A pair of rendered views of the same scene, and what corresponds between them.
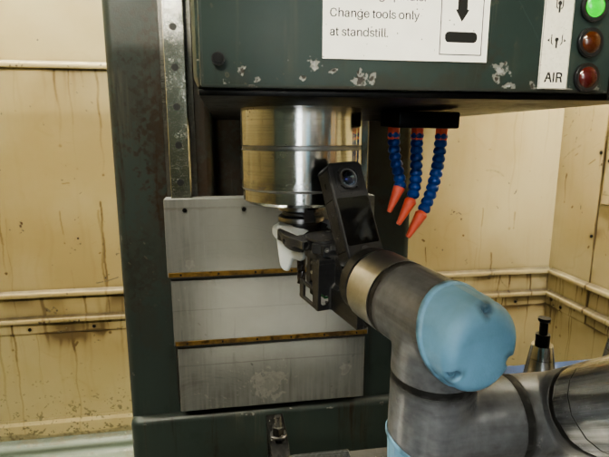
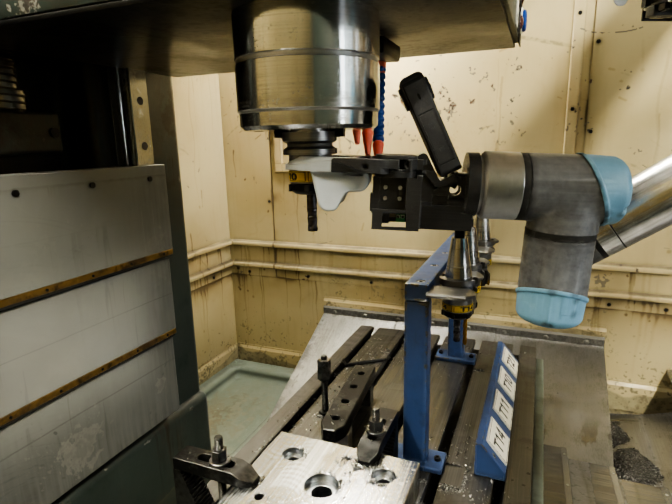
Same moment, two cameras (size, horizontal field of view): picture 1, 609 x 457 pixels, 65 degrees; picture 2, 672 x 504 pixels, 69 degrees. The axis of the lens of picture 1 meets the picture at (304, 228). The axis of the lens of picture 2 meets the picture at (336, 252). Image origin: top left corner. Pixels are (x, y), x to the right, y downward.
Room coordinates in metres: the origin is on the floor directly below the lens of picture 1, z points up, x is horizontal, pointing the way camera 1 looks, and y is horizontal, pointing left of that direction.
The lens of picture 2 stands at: (0.32, 0.48, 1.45)
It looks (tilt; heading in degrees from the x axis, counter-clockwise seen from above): 13 degrees down; 302
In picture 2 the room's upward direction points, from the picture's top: 1 degrees counter-clockwise
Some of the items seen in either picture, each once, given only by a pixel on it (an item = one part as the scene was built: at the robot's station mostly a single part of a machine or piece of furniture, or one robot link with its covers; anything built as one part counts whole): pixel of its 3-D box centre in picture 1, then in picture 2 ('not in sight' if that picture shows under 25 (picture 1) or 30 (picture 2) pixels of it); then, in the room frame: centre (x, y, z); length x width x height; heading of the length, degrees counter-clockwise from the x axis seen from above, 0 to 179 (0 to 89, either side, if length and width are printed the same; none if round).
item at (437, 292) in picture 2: not in sight; (452, 293); (0.55, -0.24, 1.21); 0.07 x 0.05 x 0.01; 9
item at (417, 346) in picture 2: not in sight; (416, 382); (0.61, -0.24, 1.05); 0.10 x 0.05 x 0.30; 9
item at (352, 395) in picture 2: not in sight; (349, 408); (0.77, -0.28, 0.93); 0.26 x 0.05 x 0.06; 104
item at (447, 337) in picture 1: (438, 325); (567, 191); (0.38, -0.11, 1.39); 0.11 x 0.08 x 0.09; 24
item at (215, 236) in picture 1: (273, 303); (68, 332); (1.08, 0.07, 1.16); 0.48 x 0.05 x 0.51; 99
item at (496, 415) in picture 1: (447, 422); (554, 272); (0.39, -0.13, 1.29); 0.11 x 0.08 x 0.11; 97
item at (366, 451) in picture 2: not in sight; (377, 448); (0.63, -0.13, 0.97); 0.13 x 0.03 x 0.15; 99
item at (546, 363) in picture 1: (539, 369); (459, 257); (0.56, -0.30, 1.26); 0.04 x 0.04 x 0.07
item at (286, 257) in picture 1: (285, 248); (327, 184); (0.61, 0.02, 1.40); 0.09 x 0.03 x 0.06; 38
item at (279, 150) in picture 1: (301, 155); (307, 74); (0.65, 0.00, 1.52); 0.16 x 0.16 x 0.12
